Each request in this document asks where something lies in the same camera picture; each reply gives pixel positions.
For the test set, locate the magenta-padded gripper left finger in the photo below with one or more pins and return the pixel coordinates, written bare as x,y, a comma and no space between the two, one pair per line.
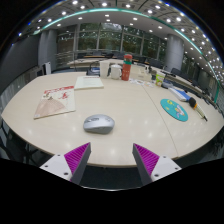
76,157

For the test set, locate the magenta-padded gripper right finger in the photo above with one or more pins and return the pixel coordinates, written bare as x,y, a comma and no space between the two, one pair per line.
146,158

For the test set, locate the silver computer mouse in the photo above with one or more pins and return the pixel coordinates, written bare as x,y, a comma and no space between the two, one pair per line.
99,124

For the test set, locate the round teal printed mouse pad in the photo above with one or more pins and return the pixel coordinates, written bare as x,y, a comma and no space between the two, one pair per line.
174,109

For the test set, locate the red white fan-print magazine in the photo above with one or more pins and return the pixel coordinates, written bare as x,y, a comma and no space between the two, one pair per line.
55,101

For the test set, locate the blue and white book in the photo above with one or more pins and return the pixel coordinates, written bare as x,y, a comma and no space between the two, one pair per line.
179,94

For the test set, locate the black microphone with yellow band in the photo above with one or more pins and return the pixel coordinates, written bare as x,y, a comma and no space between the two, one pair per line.
193,102

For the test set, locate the white paper booklet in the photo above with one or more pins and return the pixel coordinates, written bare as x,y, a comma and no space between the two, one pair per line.
88,82

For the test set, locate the colourful sticker sheet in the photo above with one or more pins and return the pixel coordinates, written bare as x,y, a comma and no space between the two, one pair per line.
140,82

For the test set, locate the dark conference console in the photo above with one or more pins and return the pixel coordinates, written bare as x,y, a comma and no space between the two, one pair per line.
93,71
167,84

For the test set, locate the green printed paper cup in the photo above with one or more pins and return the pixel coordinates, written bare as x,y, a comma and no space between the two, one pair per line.
160,79

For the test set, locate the beige cardboard box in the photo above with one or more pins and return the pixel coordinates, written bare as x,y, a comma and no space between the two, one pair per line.
140,71

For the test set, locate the white lidded mug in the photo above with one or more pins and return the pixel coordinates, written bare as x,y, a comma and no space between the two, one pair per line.
115,72

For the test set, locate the dark office chairs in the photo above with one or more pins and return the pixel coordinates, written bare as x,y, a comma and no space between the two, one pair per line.
176,71

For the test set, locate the red bottle with green band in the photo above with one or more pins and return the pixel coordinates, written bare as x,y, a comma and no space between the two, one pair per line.
126,68

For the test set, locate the tall white cup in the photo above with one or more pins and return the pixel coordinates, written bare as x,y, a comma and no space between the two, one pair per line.
104,69

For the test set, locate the ceiling lights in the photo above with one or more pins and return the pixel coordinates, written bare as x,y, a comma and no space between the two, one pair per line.
104,4

